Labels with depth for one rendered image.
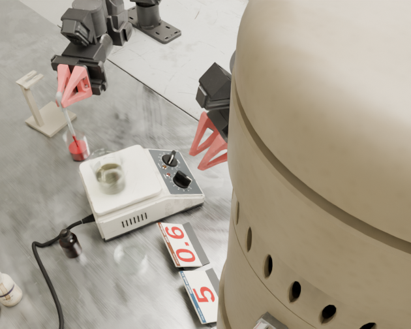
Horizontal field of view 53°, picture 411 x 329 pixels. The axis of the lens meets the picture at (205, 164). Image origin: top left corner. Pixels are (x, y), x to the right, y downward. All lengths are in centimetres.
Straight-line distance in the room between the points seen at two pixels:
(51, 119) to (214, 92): 51
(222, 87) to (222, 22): 70
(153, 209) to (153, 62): 49
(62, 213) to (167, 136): 27
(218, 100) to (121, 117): 42
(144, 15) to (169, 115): 35
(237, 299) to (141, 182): 57
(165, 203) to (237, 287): 58
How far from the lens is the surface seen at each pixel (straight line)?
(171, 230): 74
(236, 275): 16
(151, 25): 122
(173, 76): 107
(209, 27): 124
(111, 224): 73
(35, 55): 122
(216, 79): 59
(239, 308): 18
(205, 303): 68
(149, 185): 72
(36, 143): 97
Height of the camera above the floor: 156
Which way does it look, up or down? 50 degrees down
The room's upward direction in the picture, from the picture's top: straight up
